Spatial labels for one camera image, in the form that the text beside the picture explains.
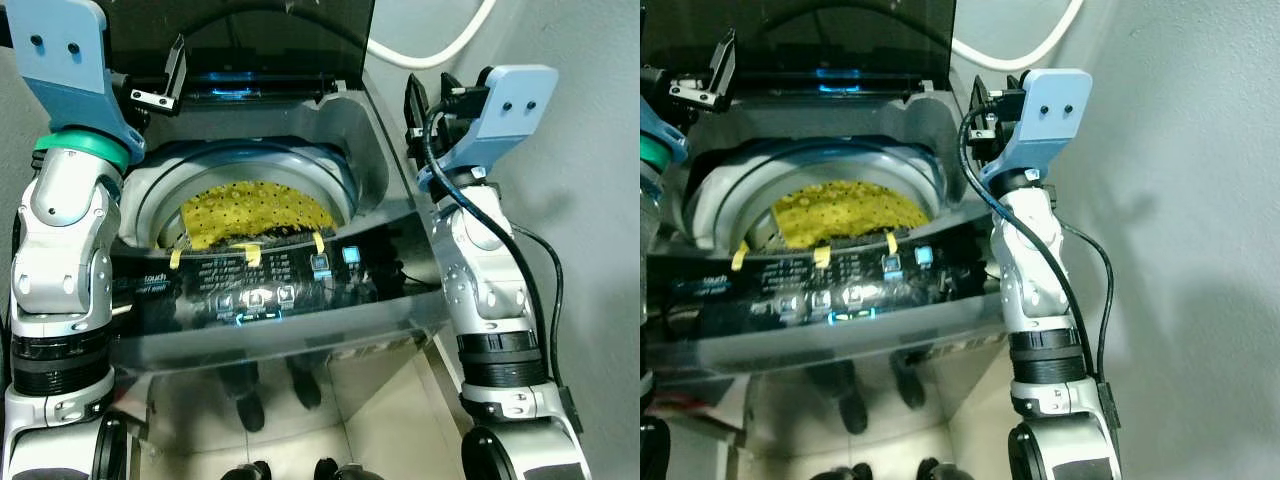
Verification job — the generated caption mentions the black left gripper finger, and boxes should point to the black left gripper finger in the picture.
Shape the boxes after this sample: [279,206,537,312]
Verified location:
[162,33,189,102]
[705,27,739,102]

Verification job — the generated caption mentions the grey top-load washing machine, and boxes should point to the grey top-load washing machine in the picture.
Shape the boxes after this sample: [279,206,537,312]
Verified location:
[645,80,1013,379]
[100,80,463,379]

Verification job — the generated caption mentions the dark tinted washer lid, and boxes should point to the dark tinted washer lid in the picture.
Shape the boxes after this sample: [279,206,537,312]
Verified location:
[105,0,377,103]
[668,0,958,99]

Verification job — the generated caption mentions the yellow dotted cloth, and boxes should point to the yellow dotted cloth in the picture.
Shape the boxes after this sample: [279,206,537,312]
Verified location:
[180,182,342,252]
[772,182,937,253]

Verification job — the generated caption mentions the black washer control panel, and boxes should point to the black washer control panel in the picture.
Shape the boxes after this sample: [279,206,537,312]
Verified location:
[648,208,1001,346]
[108,205,433,343]

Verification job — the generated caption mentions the black right robot foot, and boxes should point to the black right robot foot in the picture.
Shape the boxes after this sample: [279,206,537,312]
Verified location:
[284,355,324,412]
[893,355,933,412]

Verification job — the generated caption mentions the black robot foot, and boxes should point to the black robot foot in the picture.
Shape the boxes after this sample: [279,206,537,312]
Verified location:
[893,355,933,412]
[808,360,869,437]
[284,355,324,412]

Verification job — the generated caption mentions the black left robot foot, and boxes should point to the black left robot foot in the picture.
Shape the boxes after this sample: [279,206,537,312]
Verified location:
[808,360,869,437]

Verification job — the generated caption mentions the black right robot leg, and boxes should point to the black right robot leg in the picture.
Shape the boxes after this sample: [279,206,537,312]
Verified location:
[313,457,373,480]
[913,457,969,480]

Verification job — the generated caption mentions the white water hose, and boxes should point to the white water hose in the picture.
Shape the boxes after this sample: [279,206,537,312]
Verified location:
[364,0,499,72]
[950,0,1087,63]

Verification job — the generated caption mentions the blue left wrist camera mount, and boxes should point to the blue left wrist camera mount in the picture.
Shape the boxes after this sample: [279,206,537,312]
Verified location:
[640,95,690,167]
[18,0,148,153]

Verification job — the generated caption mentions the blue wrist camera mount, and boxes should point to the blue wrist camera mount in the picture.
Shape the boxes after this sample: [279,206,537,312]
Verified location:
[980,68,1094,187]
[18,0,148,153]
[640,95,690,167]
[418,65,561,193]

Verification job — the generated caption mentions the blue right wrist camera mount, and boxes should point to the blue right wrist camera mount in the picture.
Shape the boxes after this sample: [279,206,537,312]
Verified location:
[980,68,1094,187]
[418,65,561,193]

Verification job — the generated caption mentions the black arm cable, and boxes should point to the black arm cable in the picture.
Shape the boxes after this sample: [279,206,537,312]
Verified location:
[1058,222,1123,433]
[423,88,553,386]
[508,225,587,437]
[958,95,1097,379]

